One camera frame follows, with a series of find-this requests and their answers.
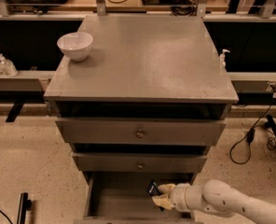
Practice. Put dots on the black coiled cables shelf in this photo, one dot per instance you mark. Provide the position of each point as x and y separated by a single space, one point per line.
184 7

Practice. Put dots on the grey wooden drawer cabinet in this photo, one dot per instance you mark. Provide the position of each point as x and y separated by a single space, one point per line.
143 67

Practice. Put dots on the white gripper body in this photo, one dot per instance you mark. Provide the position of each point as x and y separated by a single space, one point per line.
179 196

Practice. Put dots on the clear sanitizer bottle left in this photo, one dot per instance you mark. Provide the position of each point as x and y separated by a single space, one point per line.
7 66

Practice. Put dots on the grey open bottom drawer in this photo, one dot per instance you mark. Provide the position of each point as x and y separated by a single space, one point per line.
122 198

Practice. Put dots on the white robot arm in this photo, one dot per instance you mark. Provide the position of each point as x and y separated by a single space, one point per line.
214 198

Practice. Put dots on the white ceramic bowl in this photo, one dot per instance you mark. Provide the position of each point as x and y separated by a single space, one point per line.
76 46

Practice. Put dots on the black post bottom left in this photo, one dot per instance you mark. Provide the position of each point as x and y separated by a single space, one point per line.
24 206

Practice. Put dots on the grey top drawer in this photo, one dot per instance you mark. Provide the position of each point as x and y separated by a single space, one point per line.
179 132

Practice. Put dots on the dark blue rxbar wrapper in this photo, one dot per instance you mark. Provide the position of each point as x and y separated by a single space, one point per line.
153 189

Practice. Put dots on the grey middle drawer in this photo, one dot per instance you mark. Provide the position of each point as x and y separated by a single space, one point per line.
147 163

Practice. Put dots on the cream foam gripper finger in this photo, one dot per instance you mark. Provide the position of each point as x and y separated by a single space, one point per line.
166 188
163 201

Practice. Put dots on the clear sanitizer bottle right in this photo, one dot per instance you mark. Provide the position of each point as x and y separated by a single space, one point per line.
223 56

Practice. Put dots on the black bracket left floor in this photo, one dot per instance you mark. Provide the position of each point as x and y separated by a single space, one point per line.
14 111

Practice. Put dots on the clear sanitizer bottle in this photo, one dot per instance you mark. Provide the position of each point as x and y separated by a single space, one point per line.
7 66
223 56

